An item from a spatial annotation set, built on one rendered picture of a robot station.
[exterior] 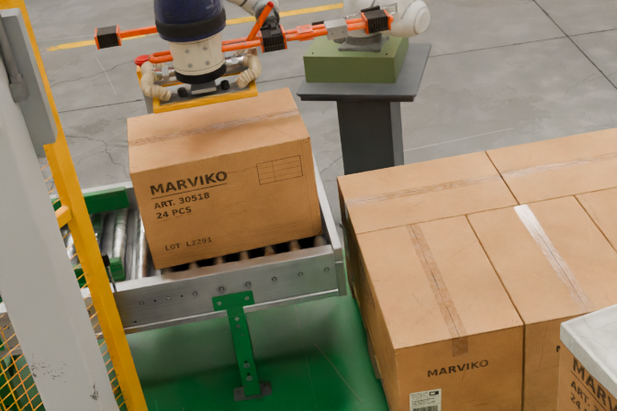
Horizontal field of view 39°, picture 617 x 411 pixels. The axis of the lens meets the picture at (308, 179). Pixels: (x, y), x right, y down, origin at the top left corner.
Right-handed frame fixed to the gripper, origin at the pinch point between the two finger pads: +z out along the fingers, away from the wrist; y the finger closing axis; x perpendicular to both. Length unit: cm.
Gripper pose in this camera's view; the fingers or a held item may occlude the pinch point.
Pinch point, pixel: (275, 37)
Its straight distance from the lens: 290.5
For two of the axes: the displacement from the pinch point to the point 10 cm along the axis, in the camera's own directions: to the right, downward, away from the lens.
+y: 1.1, 8.4, 5.3
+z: 1.7, 5.1, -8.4
